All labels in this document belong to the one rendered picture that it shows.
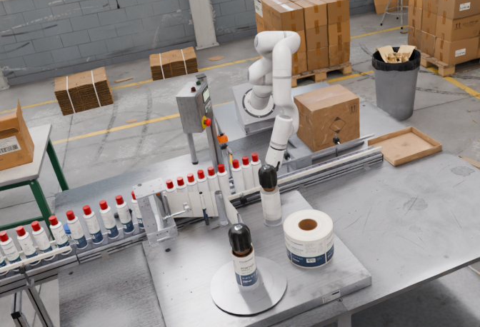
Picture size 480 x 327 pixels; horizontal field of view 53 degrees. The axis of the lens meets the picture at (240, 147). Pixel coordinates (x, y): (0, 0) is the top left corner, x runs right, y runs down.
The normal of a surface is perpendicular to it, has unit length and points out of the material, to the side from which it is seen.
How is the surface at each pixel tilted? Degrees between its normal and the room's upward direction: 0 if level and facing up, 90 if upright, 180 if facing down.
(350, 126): 90
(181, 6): 90
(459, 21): 86
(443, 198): 0
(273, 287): 0
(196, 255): 0
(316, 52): 87
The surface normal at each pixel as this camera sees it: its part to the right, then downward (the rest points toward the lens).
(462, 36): 0.26, 0.49
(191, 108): -0.25, 0.51
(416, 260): -0.14, -0.86
